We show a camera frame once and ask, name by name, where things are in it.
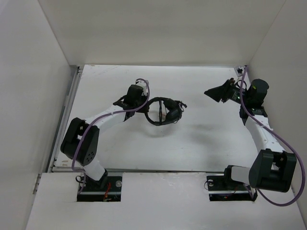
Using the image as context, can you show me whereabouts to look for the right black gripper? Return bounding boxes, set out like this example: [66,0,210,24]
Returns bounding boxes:
[204,77,250,104]

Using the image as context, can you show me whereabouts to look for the black headphones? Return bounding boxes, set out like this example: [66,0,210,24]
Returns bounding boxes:
[144,97,187,127]

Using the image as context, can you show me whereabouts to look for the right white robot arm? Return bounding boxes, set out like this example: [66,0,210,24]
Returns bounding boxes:
[204,78,297,193]

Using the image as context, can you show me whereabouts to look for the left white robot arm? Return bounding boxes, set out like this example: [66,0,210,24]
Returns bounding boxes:
[60,79,150,190]

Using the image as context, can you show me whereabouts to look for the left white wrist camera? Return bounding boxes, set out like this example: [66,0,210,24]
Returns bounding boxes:
[135,79,149,97]

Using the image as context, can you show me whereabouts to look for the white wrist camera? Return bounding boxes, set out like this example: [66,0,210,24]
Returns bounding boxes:
[234,65,246,78]
[135,79,149,97]

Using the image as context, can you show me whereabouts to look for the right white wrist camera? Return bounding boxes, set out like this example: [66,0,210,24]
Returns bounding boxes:
[234,65,246,78]

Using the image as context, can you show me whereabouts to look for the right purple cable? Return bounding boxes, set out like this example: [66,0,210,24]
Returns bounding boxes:
[239,66,306,207]

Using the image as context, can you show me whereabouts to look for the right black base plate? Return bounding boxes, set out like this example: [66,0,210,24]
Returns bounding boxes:
[204,174,258,202]

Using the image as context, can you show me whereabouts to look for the left aluminium rail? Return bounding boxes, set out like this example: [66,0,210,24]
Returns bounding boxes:
[33,65,83,195]

